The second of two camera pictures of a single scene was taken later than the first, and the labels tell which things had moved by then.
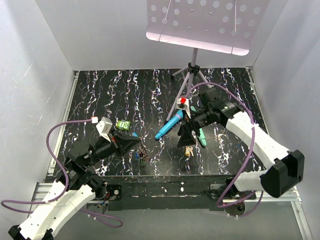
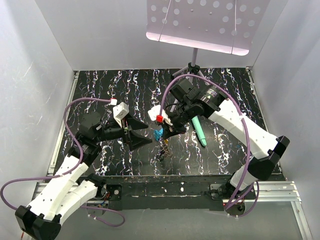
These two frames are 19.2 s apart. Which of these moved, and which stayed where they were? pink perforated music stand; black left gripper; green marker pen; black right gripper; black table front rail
Moved: black left gripper; black right gripper
Stayed: pink perforated music stand; black table front rail; green marker pen
